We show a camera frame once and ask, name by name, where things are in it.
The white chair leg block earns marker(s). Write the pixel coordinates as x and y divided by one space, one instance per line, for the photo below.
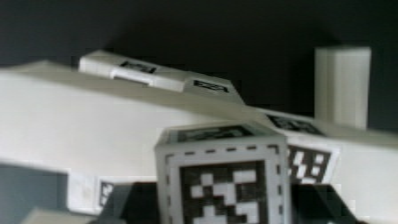
89 190

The white part at right edge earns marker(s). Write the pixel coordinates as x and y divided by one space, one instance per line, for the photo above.
342 85

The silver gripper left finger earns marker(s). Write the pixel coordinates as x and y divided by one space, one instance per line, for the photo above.
132 205

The white chair seat part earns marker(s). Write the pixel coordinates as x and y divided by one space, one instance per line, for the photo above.
118 67

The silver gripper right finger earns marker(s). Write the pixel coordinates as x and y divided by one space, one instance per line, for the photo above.
319 207

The white chair back frame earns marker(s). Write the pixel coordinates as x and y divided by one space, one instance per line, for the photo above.
81 125

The white tagged cube block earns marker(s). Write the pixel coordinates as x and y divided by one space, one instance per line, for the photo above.
313 152
223 179

